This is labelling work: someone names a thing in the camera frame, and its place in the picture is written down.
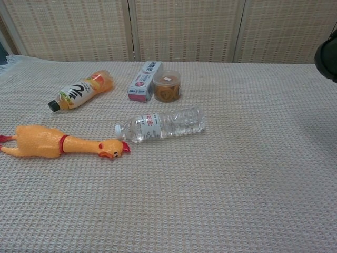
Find yellow rubber chicken toy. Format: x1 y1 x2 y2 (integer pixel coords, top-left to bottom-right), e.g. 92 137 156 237
0 124 131 160

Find white and pink toothpaste box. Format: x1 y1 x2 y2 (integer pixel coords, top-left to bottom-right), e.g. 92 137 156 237
128 61 164 103

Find beige waffle weave tablecloth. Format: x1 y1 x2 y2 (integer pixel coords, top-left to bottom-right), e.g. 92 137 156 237
0 54 337 253

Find clear plastic water bottle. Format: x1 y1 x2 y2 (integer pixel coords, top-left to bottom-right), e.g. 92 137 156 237
114 106 206 144

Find woven bamboo folding screen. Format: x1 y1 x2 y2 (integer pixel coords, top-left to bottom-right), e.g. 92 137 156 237
0 0 337 64

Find orange juice bottle black cap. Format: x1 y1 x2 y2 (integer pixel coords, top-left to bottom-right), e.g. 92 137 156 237
48 70 115 113

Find clear round jar brown contents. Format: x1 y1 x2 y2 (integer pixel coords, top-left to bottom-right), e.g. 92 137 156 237
153 70 182 103

